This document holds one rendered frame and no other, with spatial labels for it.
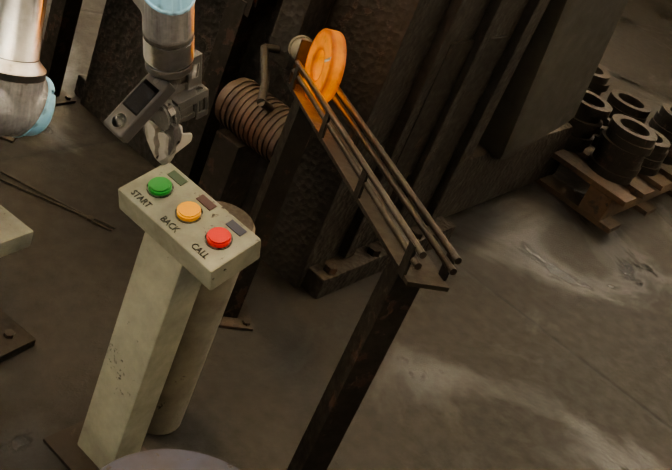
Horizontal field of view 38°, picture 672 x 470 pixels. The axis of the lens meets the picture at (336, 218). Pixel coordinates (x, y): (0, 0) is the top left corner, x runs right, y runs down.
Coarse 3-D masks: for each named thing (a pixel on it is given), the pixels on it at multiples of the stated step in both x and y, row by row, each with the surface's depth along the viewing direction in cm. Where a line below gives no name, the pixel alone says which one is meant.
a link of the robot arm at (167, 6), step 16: (144, 0) 136; (160, 0) 135; (176, 0) 135; (192, 0) 138; (144, 16) 138; (160, 16) 137; (176, 16) 137; (192, 16) 140; (144, 32) 141; (160, 32) 139; (176, 32) 139; (192, 32) 142; (160, 48) 141; (176, 48) 141
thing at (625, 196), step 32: (608, 96) 415; (576, 128) 369; (608, 128) 366; (640, 128) 369; (576, 160) 370; (608, 160) 363; (640, 160) 363; (608, 192) 357; (640, 192) 368; (608, 224) 363
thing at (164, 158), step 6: (180, 126) 155; (162, 132) 154; (162, 138) 154; (168, 138) 153; (186, 138) 158; (162, 144) 155; (180, 144) 158; (186, 144) 159; (162, 150) 156; (162, 156) 157; (168, 156) 156; (162, 162) 159; (168, 162) 159
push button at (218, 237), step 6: (216, 228) 159; (222, 228) 159; (210, 234) 158; (216, 234) 158; (222, 234) 158; (228, 234) 158; (210, 240) 157; (216, 240) 157; (222, 240) 157; (228, 240) 158; (216, 246) 157; (222, 246) 157
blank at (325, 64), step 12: (324, 36) 205; (336, 36) 201; (312, 48) 210; (324, 48) 203; (336, 48) 199; (312, 60) 209; (324, 60) 202; (336, 60) 199; (312, 72) 209; (324, 72) 201; (336, 72) 199; (324, 84) 200; (336, 84) 201; (324, 96) 203
